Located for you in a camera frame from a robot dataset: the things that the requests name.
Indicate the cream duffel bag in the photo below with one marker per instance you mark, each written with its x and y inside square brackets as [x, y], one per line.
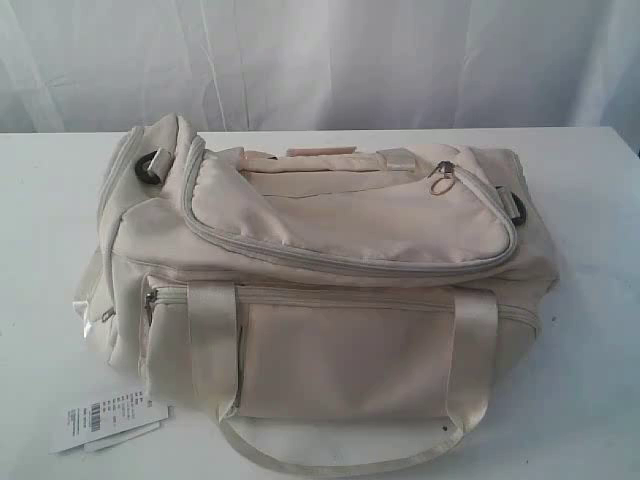
[334, 312]

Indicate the white backdrop curtain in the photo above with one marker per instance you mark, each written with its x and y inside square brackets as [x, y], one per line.
[318, 65]

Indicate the white paper hang tag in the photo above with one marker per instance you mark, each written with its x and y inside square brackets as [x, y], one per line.
[103, 420]

